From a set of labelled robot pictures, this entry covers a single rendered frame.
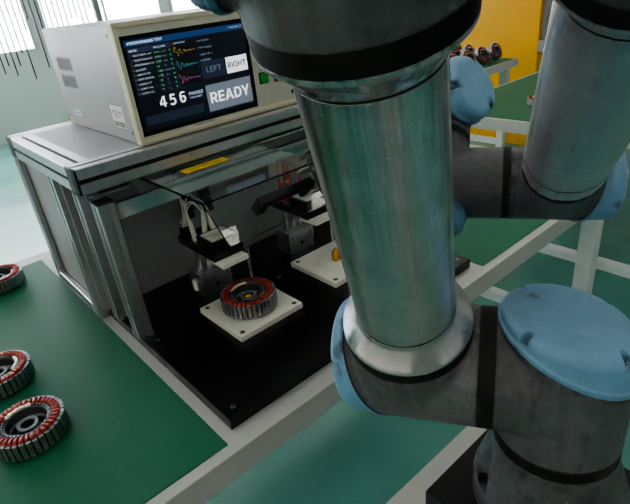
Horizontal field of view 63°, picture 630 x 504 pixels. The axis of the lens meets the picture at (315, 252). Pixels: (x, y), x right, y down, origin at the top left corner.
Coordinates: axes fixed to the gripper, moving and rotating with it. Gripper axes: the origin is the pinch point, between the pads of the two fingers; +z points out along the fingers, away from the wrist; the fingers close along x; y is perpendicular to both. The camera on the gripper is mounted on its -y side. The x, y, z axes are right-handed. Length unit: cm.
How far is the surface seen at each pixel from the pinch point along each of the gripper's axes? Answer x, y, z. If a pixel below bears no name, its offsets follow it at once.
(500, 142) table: 11, -285, 158
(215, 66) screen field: -28.7, -1.5, 16.0
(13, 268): -16, 38, 81
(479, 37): -72, -338, 173
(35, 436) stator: 18, 51, 23
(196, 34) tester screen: -33.9, 1.2, 13.0
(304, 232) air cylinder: 7.4, -17.0, 36.0
